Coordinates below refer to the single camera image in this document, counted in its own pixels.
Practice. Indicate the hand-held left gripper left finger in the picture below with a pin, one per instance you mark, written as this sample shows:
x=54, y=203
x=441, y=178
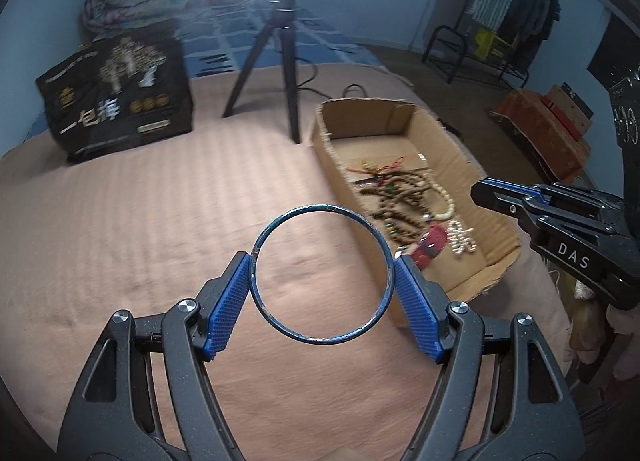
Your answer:
x=227, y=311

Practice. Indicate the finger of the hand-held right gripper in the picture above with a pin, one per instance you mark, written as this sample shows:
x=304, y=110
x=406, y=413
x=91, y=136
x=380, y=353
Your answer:
x=495, y=198

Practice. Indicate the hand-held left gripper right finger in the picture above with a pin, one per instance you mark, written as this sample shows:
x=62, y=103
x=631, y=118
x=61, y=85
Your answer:
x=417, y=311

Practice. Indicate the blue bangle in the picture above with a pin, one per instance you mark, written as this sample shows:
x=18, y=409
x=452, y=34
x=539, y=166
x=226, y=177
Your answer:
x=325, y=341

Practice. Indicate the cardboard box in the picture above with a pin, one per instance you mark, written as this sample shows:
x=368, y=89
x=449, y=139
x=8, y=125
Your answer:
x=400, y=126

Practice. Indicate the person's right hand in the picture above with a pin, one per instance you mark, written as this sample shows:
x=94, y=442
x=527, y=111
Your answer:
x=585, y=326

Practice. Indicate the red-brown box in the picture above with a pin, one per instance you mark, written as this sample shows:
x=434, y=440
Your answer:
x=540, y=126

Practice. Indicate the yellow item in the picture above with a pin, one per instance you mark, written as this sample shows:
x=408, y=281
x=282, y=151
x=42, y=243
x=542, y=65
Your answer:
x=484, y=43

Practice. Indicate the blue patterned sheet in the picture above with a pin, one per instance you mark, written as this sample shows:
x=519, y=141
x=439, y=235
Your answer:
x=340, y=41

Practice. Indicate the black printed bag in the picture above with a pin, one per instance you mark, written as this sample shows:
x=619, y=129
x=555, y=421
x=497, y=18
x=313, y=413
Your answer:
x=115, y=101

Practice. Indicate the black tripod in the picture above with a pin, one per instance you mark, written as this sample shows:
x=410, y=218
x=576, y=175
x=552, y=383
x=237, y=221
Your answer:
x=289, y=66

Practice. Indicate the folded printed quilt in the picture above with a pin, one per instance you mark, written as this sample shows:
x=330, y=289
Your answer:
x=150, y=1

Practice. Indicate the black metal chair frame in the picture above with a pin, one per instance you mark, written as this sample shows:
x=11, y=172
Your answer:
x=452, y=48

